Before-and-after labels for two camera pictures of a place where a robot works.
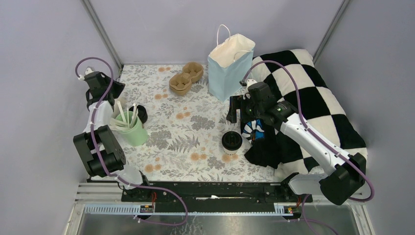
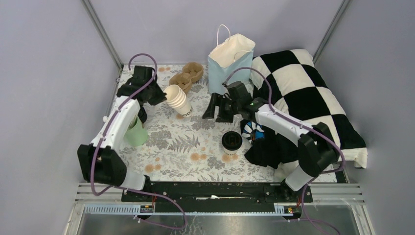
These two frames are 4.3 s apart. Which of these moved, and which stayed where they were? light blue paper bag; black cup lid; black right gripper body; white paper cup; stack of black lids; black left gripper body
Moved: black right gripper body; black left gripper body
Stayed: stack of black lids; white paper cup; light blue paper bag; black cup lid
